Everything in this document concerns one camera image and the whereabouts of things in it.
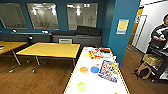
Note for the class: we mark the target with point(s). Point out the dark grey sofa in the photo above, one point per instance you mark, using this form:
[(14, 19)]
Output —
[(83, 39)]

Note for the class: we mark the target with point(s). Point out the small yellow plastic item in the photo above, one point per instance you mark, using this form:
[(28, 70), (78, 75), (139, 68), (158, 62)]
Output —
[(87, 55)]

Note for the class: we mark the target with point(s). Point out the orange plastic item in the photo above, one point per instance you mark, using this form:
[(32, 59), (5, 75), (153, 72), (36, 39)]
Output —
[(105, 50)]

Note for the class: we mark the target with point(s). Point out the flat blue round disc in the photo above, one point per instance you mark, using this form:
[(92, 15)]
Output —
[(95, 69)]

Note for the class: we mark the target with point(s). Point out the white bowl blue rim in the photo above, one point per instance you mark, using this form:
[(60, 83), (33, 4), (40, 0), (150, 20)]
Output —
[(107, 55)]

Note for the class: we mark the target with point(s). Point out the interior glass window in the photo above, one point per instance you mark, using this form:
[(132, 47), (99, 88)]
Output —
[(42, 16), (82, 16), (13, 16)]

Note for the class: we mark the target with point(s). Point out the blue colourful game box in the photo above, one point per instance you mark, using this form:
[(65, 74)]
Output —
[(108, 70)]

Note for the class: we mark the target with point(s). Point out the yellow wooden table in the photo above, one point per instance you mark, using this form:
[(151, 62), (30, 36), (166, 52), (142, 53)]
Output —
[(50, 50), (11, 45)]

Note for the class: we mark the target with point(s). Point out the white table with toys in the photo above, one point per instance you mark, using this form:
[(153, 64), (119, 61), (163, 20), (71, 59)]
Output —
[(96, 85)]

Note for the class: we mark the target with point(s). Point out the brown wooden door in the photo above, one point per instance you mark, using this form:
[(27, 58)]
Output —
[(132, 26)]

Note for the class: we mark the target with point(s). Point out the small black round device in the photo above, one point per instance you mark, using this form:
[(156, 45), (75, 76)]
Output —
[(30, 40)]

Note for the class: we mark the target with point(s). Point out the white hallway door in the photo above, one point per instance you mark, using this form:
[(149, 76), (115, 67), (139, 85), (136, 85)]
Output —
[(140, 33)]

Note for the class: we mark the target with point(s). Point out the brown backpack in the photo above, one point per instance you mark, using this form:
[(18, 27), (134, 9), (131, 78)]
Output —
[(143, 71)]

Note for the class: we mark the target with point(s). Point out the cardboard box green contents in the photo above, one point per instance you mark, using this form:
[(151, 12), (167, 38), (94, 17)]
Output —
[(152, 60)]

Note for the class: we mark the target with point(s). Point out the black wheeled cart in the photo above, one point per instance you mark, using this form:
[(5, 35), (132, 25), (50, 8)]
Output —
[(163, 66)]

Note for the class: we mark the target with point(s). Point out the small orange red object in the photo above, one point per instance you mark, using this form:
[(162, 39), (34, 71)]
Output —
[(1, 48)]

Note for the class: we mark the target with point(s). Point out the yellow wall poster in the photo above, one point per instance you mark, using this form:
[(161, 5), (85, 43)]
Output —
[(122, 26)]

